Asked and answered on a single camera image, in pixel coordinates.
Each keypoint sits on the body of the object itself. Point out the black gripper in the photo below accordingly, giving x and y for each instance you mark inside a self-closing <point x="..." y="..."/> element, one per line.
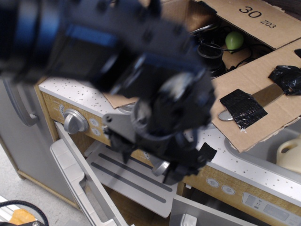
<point x="166" y="125"/>

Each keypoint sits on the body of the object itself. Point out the large cardboard box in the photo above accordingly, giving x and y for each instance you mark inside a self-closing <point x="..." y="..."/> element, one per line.
<point x="268" y="25"/>

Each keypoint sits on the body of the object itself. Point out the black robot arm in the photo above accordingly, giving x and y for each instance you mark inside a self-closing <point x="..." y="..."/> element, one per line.
<point x="121" y="47"/>

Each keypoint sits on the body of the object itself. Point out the small front silver burner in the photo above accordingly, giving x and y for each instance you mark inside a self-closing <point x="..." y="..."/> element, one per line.
<point x="127" y="109"/>

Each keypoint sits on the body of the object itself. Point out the right silver stove knob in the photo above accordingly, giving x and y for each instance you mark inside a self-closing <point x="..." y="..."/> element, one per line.
<point x="160" y="167"/>

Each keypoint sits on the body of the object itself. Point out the silver stove knob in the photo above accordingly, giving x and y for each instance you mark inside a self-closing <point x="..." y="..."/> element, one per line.
<point x="160" y="167"/>
<point x="74" y="122"/>

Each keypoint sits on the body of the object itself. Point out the loose black tape piece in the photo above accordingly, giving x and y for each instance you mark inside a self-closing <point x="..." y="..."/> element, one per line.
<point x="207" y="153"/>

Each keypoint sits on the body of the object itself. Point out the white oven rack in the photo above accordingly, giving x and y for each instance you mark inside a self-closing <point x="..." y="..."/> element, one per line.
<point x="133" y="180"/>

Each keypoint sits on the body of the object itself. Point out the black tape on knife tip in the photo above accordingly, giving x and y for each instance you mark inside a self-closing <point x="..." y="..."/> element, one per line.
<point x="244" y="110"/>

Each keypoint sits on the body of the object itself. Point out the black silver 3d mouse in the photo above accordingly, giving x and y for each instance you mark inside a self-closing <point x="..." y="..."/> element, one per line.
<point x="211" y="55"/>

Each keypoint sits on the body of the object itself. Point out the grey dishwasher door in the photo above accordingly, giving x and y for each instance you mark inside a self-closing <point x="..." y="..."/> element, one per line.
<point x="186" y="212"/>

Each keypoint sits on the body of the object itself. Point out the left silver stove knob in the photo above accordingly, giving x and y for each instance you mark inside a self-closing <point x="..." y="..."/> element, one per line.
<point x="74" y="122"/>

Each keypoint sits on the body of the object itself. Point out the open grey oven door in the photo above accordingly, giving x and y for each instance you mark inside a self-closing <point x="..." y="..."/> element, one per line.
<point x="87" y="190"/>

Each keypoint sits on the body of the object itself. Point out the grey toy sink basin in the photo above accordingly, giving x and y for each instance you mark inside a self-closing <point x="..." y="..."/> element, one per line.
<point x="264" y="154"/>

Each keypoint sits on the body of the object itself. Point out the green round fruit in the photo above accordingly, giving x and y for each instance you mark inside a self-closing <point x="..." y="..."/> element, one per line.
<point x="234" y="40"/>

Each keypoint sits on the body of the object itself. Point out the toy kitchen stove unit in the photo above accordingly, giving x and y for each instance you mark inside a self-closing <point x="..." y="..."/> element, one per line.
<point x="266" y="196"/>

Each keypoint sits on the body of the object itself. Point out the cream ceramic pitcher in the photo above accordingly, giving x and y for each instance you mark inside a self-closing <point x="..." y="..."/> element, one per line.
<point x="289" y="155"/>

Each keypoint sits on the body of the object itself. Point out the crumpled black tape on knife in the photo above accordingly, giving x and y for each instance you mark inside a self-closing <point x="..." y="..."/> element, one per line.
<point x="288" y="78"/>

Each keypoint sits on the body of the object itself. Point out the grey toy fridge door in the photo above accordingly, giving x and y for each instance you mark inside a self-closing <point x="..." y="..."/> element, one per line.
<point x="28" y="148"/>

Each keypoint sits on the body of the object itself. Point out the orange object bottom left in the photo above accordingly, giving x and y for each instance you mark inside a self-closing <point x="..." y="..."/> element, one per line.
<point x="21" y="216"/>

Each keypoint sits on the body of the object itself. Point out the silver fridge handle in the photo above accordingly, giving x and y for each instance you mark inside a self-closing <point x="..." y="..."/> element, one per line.
<point x="27" y="119"/>

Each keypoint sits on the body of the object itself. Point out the aluminium frame rail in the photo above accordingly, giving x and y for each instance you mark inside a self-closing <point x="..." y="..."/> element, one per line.
<point x="6" y="212"/>

